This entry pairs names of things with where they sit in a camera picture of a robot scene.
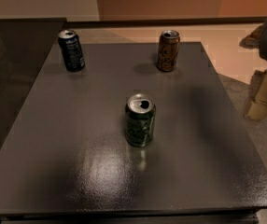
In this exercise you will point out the dark blue soda can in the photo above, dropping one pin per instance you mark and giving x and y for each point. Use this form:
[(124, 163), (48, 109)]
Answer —
[(71, 50)]

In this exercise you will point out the brown soda can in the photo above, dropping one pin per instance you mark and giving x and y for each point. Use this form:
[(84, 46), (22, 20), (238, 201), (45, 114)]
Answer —
[(168, 50)]

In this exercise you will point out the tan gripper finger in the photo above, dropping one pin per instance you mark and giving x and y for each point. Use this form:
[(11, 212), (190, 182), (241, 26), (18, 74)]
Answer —
[(252, 40), (256, 103)]

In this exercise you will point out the green soda can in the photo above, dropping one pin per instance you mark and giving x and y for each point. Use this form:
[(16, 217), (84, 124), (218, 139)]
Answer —
[(140, 113)]

